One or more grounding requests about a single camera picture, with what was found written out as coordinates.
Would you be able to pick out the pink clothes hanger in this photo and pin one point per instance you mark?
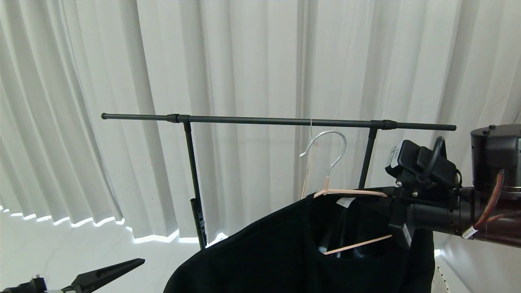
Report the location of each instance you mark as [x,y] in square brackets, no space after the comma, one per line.
[311,130]
[327,185]

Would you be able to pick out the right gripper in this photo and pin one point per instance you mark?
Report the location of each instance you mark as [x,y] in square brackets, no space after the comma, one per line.
[439,215]

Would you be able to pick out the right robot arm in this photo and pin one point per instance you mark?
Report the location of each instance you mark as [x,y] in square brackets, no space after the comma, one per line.
[494,150]

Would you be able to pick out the black clothes rack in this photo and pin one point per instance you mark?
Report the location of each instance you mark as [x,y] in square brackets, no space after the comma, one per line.
[244,120]

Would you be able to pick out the black garment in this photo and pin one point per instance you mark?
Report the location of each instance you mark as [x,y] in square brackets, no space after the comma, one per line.
[264,260]

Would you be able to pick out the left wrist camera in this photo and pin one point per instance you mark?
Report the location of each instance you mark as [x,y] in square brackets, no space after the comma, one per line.
[20,285]

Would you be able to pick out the white laundry basket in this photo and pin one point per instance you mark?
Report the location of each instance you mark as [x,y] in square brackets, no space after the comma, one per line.
[441,280]

